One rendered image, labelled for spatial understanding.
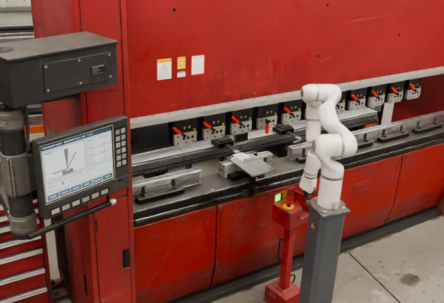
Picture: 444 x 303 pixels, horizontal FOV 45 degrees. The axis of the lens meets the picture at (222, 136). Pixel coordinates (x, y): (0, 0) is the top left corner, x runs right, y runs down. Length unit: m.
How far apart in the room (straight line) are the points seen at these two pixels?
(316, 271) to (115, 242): 1.13
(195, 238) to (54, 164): 1.37
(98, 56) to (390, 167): 2.72
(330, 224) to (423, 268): 1.64
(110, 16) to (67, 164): 0.71
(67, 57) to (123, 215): 1.06
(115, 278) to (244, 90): 1.34
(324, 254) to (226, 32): 1.37
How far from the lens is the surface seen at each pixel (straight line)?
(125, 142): 2.48
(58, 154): 2.30
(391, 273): 4.33
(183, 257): 3.44
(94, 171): 2.43
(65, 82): 2.24
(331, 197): 2.91
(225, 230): 3.51
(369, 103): 4.06
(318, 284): 3.18
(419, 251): 4.67
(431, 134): 4.61
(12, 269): 3.37
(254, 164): 3.38
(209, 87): 3.14
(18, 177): 2.38
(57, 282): 4.04
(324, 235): 2.99
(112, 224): 2.95
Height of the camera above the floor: 2.48
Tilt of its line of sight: 23 degrees down
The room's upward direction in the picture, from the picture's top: 2 degrees clockwise
